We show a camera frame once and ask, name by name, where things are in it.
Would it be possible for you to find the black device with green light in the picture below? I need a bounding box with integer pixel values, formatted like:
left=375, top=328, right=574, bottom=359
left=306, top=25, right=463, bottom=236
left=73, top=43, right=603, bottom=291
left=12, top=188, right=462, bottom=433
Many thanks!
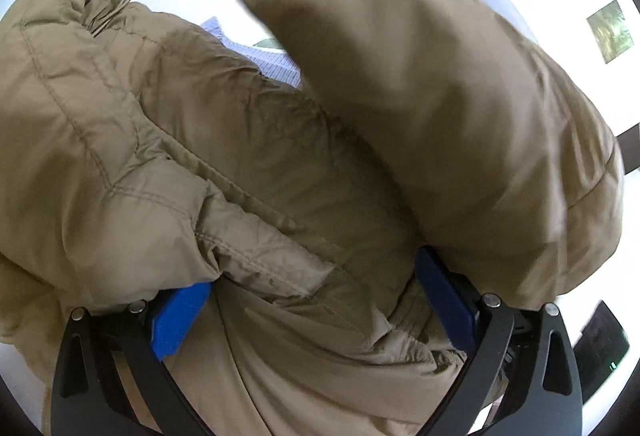
left=574, top=300, right=630, bottom=385

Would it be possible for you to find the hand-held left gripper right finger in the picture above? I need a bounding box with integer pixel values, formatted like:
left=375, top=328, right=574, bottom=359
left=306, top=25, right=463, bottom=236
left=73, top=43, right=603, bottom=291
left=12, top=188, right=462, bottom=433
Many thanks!
left=416, top=247, right=584, bottom=436

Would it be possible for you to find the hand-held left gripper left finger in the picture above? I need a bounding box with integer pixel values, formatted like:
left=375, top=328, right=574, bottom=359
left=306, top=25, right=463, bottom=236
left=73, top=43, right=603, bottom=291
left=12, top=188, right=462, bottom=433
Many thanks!
left=50, top=282, right=212, bottom=436

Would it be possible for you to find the lavender textured blanket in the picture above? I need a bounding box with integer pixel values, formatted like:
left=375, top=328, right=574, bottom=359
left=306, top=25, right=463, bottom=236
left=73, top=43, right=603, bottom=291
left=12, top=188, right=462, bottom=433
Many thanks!
left=201, top=16, right=302, bottom=89

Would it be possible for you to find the green wall picture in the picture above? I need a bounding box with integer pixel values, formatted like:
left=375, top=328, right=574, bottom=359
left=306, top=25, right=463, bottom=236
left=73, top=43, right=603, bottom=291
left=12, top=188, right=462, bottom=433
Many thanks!
left=586, top=0, right=629, bottom=65

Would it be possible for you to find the khaki puffer jacket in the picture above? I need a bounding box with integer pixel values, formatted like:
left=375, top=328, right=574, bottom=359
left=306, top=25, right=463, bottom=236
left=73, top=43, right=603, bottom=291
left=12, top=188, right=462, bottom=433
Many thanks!
left=0, top=0, right=627, bottom=436

